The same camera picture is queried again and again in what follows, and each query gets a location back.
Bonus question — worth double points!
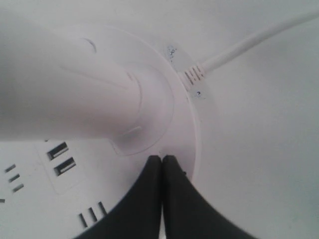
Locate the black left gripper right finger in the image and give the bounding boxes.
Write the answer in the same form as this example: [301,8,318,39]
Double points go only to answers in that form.
[162,155,246,239]

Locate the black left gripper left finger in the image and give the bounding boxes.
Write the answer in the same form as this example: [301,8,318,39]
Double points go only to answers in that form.
[78,155,161,239]

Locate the white desk lamp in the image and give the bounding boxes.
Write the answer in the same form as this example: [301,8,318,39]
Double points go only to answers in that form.
[0,9,199,239]

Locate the white power cable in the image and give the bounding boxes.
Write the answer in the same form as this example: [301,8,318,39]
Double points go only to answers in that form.
[177,9,319,90]

